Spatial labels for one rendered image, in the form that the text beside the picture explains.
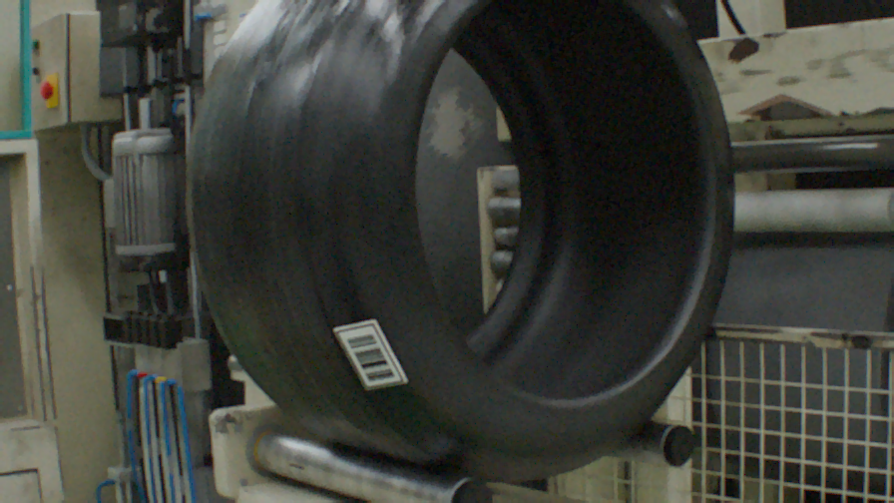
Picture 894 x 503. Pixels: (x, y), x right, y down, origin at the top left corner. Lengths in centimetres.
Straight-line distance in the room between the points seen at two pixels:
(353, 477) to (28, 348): 60
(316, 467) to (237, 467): 13
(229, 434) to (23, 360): 41
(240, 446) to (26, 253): 43
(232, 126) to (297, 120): 10
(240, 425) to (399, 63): 49
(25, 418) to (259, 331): 62
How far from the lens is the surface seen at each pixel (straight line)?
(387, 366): 98
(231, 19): 146
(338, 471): 118
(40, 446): 159
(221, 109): 110
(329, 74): 99
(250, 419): 132
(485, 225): 169
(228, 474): 131
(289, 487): 131
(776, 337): 138
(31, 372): 161
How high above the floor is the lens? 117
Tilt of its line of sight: 3 degrees down
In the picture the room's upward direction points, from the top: 3 degrees counter-clockwise
